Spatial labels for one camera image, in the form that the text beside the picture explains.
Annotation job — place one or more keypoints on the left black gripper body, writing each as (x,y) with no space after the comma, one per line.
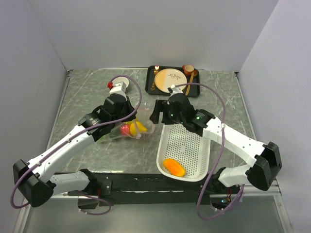
(127,108)

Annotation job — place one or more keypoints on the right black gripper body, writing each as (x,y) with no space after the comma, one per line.
(169,117)

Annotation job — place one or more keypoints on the red strawberry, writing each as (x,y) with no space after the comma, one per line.
(125,130)

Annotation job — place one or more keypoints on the clear zip top bag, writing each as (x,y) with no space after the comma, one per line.
(142,115)

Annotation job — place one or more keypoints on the yellow bell pepper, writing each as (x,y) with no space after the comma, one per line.
(137,127)

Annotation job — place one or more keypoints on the orange mango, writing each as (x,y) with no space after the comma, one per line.
(174,167)

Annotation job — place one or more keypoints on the green grape bunch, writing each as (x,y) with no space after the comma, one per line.
(111,136)

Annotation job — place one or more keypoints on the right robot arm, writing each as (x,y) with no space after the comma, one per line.
(262,161)

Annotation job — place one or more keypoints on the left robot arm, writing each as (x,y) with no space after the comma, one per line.
(37,179)

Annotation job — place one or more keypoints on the cream and peach plate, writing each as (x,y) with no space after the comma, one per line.
(164,79)

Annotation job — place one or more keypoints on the white and brown bowl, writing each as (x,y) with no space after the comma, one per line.
(120,79)

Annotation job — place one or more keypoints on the white plastic basket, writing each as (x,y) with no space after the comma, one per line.
(188,149)

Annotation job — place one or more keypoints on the gold fork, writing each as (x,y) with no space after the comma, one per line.
(156,70)

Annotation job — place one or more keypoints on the gold spoon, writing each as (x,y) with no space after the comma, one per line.
(192,74)

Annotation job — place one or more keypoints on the small brown cup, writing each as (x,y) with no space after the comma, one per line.
(188,69)

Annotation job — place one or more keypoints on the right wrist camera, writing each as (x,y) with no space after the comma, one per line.
(174,90)

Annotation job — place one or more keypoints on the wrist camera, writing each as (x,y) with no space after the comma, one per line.
(174,90)
(117,88)

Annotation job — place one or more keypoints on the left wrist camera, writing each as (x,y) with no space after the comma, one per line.
(117,88)

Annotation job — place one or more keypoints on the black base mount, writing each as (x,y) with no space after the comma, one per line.
(127,188)

